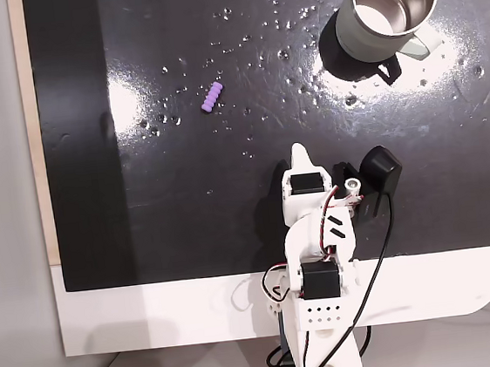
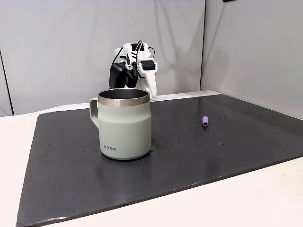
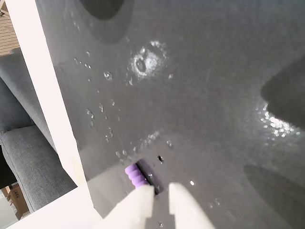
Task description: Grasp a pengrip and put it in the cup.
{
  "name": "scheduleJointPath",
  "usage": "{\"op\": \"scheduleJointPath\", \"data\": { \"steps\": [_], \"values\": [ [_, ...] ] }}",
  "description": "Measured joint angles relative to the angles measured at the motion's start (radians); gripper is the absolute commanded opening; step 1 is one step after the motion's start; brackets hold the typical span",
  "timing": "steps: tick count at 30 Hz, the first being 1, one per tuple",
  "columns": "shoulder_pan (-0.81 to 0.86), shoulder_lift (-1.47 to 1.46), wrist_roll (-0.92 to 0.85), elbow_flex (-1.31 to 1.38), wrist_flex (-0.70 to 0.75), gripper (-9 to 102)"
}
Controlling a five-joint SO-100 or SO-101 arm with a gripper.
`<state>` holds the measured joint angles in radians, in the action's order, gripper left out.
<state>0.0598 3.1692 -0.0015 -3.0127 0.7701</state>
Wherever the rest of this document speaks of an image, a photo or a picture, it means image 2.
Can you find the sage green steel-rimmed mug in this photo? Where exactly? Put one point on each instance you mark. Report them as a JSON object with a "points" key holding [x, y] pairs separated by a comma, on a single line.
{"points": [[125, 127]]}

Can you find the purple pen grip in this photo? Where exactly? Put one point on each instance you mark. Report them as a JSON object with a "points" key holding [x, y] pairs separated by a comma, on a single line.
{"points": [[205, 121]]}

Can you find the black table mat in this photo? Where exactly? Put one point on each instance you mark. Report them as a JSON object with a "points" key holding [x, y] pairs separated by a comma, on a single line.
{"points": [[71, 177]]}

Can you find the black camera box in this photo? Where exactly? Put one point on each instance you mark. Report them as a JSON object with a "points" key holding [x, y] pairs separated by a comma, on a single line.
{"points": [[117, 75]]}

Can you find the black wall-mounted object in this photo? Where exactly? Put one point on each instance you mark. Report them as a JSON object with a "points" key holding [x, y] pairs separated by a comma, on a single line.
{"points": [[229, 0]]}

